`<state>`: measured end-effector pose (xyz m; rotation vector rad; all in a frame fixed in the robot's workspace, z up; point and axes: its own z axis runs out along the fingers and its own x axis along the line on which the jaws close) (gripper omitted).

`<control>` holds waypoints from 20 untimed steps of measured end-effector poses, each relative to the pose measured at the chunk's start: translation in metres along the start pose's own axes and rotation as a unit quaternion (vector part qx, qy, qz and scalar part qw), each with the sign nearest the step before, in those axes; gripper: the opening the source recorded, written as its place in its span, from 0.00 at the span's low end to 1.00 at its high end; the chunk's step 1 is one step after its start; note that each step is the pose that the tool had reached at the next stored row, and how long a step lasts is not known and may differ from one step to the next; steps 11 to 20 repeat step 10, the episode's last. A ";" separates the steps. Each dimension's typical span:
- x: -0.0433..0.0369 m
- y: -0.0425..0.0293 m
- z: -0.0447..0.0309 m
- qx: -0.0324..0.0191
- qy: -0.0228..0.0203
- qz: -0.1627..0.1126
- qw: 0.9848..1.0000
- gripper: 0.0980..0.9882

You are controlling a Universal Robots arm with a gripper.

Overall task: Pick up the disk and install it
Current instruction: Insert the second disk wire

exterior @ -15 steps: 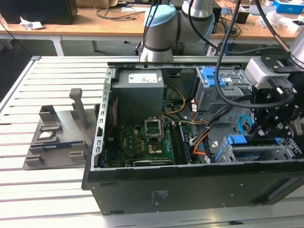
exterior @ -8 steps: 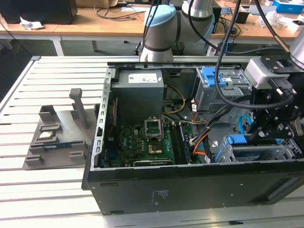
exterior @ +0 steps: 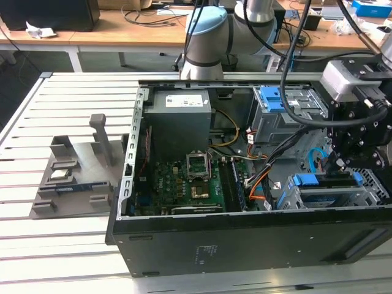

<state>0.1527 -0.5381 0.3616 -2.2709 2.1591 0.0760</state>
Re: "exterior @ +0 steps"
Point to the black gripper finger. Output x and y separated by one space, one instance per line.
343 142
366 157

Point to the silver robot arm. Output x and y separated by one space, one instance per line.
211 39

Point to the grey metal disk bay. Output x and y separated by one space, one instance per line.
271 130
346 196

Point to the white small box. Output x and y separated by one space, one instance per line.
382 30

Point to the clear plastic bags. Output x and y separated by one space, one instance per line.
340 27

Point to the dark RAM stick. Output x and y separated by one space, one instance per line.
239 190

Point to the black square container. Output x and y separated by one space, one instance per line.
314 23

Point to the blue cardboard box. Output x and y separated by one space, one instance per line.
372 7

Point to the grey flat box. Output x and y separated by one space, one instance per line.
330 13

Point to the CPU socket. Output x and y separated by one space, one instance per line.
200 192

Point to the black graphics card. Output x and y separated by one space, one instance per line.
197 210

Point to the grey power supply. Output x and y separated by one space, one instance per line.
178 129

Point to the black PC case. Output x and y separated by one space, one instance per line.
214 246

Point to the green motherboard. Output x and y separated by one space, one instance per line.
166 184

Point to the grey parts rack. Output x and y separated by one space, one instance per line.
86 166

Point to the blue RAM stick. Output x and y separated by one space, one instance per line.
80 187

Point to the silver CPU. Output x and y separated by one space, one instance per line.
60 175

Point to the crumpled white paper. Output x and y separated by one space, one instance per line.
39 31

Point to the black monitor box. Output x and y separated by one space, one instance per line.
46 13

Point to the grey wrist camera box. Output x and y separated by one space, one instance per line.
337 79

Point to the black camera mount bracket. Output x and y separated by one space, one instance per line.
367 65

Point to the wooden desk white frame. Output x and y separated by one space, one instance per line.
101 33
324 39

